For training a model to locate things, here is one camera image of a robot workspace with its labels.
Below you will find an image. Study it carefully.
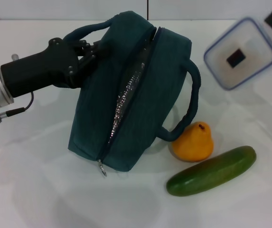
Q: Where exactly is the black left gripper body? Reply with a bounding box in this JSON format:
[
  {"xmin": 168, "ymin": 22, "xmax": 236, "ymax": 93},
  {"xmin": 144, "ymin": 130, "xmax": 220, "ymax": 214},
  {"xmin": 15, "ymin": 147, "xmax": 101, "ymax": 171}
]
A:
[{"xmin": 0, "ymin": 37, "xmax": 82, "ymax": 98}]

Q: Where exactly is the clear blue-rimmed food container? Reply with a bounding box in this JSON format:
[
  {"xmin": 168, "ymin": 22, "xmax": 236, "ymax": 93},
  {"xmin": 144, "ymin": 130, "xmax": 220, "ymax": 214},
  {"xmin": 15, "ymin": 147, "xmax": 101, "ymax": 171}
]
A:
[{"xmin": 203, "ymin": 16, "xmax": 272, "ymax": 91}]

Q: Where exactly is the dark teal lunch bag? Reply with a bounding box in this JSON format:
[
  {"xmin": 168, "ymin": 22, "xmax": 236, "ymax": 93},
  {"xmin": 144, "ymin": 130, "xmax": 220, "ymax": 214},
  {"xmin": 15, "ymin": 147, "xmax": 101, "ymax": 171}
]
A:
[{"xmin": 67, "ymin": 10, "xmax": 202, "ymax": 178}]

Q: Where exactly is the orange yellow pear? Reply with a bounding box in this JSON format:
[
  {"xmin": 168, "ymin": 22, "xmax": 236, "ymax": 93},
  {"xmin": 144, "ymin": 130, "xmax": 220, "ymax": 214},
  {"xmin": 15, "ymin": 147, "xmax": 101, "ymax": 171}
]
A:
[{"xmin": 171, "ymin": 121, "xmax": 215, "ymax": 162}]

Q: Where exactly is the green cucumber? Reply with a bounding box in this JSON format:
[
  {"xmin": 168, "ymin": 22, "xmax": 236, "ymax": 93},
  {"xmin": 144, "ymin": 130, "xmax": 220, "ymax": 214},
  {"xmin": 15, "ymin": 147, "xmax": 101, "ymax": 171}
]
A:
[{"xmin": 166, "ymin": 145, "xmax": 257, "ymax": 197}]

